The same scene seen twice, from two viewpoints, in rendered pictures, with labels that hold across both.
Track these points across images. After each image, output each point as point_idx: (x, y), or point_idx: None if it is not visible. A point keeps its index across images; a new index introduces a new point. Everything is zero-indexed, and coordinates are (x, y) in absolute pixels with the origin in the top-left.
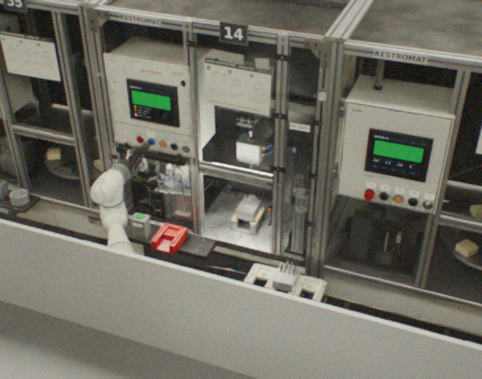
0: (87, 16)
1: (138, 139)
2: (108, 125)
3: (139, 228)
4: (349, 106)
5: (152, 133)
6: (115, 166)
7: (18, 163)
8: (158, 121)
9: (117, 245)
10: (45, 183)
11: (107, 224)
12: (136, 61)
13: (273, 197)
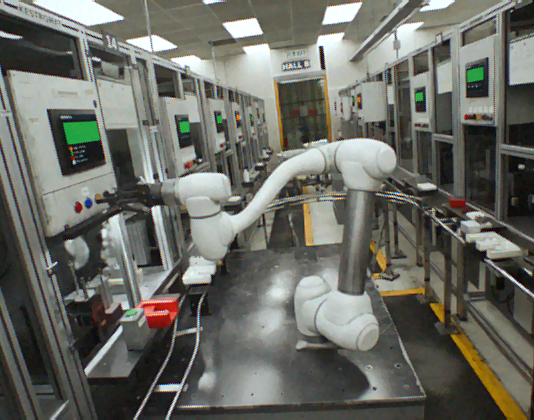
0: None
1: (79, 206)
2: (35, 212)
3: (143, 325)
4: (166, 101)
5: (86, 189)
6: (173, 179)
7: None
8: (91, 164)
9: (319, 147)
10: None
11: (235, 226)
12: (51, 80)
13: (160, 207)
